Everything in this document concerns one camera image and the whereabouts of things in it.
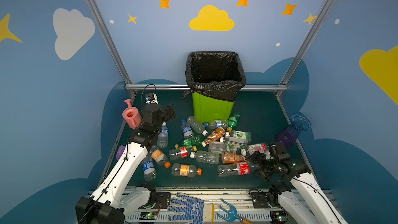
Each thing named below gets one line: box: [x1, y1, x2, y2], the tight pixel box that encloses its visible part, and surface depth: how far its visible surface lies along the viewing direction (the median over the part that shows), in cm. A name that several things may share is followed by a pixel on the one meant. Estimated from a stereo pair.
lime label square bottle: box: [224, 130, 252, 143], surface depth 97 cm
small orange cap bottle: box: [150, 145, 172, 169], surface depth 86 cm
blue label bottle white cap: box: [157, 121, 169, 149], surface depth 93 cm
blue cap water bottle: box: [204, 119, 230, 130], surface depth 100 cm
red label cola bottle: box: [217, 161, 259, 177], surface depth 82 cm
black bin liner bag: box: [180, 50, 247, 103], surface depth 86 cm
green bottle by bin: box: [226, 110, 241, 133], surface depth 103 cm
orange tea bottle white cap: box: [201, 127, 226, 148], surface depth 95 cm
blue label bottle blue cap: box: [180, 118, 194, 139], surface depth 97 cm
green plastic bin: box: [191, 91, 235, 124], surface depth 94 cm
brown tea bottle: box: [221, 151, 247, 164], surface depth 86 cm
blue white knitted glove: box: [167, 191, 215, 224], surface depth 73 cm
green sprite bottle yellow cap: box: [174, 134, 202, 150], surface depth 90 cm
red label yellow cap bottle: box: [168, 145, 198, 161], surface depth 88 cm
